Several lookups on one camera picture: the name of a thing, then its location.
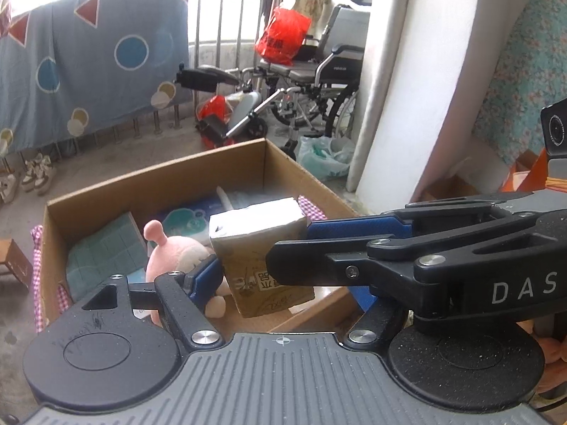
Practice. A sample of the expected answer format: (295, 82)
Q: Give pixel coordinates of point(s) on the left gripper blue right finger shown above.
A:
(383, 317)

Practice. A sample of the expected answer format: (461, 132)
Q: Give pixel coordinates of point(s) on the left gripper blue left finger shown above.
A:
(180, 299)

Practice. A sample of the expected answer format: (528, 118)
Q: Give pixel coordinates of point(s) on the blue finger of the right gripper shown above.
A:
(345, 265)
(366, 226)

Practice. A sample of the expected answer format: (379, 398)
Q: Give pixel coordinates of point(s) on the gold tissue paper pack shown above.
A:
(241, 239)

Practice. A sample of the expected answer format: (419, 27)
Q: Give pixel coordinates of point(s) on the pink plush doll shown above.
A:
(181, 261)

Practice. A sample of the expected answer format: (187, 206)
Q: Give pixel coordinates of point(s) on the pink checkered cloth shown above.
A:
(313, 213)

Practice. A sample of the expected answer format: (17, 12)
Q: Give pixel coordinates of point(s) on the teal white wet wipes pack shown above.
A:
(190, 219)

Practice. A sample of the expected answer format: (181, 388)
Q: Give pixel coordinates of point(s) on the brown cardboard box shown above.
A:
(179, 193)

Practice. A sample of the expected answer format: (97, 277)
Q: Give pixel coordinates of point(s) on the green checkered folded towel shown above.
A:
(116, 248)

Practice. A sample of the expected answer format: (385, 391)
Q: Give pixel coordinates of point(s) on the blue face masks plastic pack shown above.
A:
(232, 200)

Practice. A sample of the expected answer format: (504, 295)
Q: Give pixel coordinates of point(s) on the green white plastic bag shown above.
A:
(326, 158)

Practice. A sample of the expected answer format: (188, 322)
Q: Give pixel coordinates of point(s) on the grey black wheelchair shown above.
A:
(317, 90)

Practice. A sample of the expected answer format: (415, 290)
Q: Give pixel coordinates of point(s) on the small red plastic bag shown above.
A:
(216, 105)

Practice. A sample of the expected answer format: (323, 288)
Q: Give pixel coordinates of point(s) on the small brown wooden stool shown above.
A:
(14, 262)

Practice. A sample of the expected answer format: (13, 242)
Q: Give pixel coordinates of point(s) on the teal floral fabric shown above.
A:
(530, 75)

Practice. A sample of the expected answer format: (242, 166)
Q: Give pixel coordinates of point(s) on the brown white sneaker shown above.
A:
(44, 175)
(27, 182)

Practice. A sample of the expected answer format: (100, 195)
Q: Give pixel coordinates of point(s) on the white sneaker far left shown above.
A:
(9, 185)

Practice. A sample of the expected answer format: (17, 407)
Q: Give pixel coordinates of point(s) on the red plastic bag on wheelchair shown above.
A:
(283, 36)

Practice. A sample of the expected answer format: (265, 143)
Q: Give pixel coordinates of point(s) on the beige hanging towel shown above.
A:
(313, 9)

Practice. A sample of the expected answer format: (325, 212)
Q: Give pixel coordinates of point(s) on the metal balcony railing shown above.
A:
(226, 31)

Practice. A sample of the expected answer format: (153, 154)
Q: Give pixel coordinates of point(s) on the blue bedsheet with circles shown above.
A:
(73, 67)

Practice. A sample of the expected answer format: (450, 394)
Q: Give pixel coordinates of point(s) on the black camera module on gripper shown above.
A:
(554, 127)

